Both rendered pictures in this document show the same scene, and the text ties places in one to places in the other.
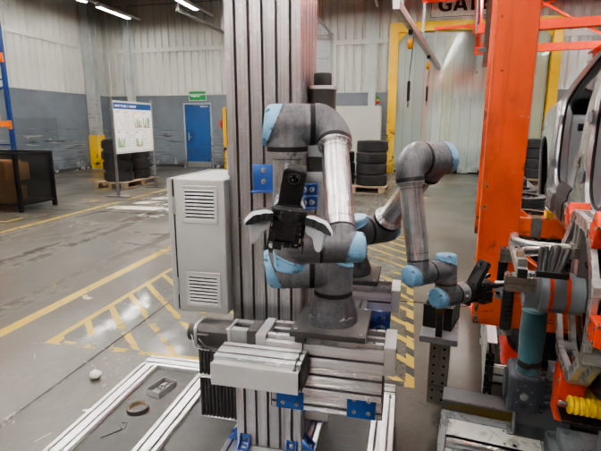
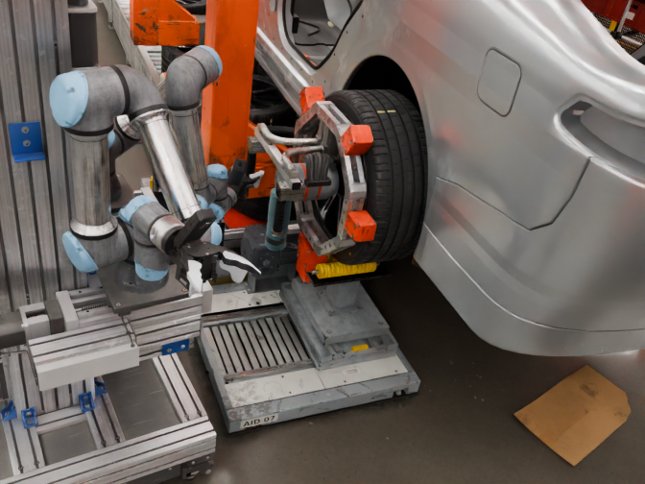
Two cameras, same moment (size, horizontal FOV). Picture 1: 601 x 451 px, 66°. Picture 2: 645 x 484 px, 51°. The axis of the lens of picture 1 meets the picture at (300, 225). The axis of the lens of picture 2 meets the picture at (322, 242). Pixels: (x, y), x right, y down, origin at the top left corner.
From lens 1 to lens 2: 0.96 m
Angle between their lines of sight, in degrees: 49
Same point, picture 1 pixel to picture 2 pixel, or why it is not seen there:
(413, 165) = (190, 92)
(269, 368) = (106, 352)
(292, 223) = (210, 263)
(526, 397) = (268, 262)
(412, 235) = (194, 164)
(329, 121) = (145, 93)
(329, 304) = not seen: hidden behind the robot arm
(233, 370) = (67, 369)
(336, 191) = (179, 182)
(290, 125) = (103, 106)
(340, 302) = not seen: hidden behind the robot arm
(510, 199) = (242, 74)
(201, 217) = not seen: outside the picture
